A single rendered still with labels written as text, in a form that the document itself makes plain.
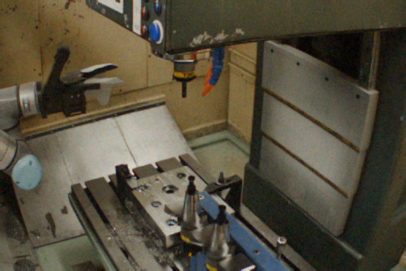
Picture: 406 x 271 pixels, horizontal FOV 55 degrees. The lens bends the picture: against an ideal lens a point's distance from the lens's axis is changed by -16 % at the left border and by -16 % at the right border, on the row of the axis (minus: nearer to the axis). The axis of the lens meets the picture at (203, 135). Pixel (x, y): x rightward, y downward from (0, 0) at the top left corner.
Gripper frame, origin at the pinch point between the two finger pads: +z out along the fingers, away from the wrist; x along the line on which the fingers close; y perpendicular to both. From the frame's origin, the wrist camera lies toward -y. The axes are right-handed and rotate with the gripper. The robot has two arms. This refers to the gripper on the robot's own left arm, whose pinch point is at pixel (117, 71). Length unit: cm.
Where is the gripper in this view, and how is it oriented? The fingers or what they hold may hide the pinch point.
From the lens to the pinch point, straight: 102.1
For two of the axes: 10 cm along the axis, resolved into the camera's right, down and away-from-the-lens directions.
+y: 0.1, 8.7, 5.0
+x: 3.3, 4.7, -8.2
